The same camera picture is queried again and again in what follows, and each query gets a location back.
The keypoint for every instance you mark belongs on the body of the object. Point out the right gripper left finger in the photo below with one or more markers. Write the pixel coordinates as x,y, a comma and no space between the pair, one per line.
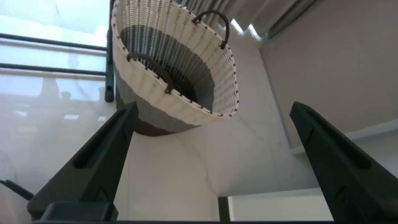
93,186

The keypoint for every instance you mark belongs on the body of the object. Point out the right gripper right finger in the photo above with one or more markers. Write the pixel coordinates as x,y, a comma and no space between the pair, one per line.
367,199

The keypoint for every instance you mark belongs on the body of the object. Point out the white laundry basket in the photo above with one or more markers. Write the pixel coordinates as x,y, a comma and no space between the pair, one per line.
155,90

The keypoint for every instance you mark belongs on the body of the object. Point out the black clothes rack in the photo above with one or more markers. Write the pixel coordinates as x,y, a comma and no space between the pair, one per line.
109,62

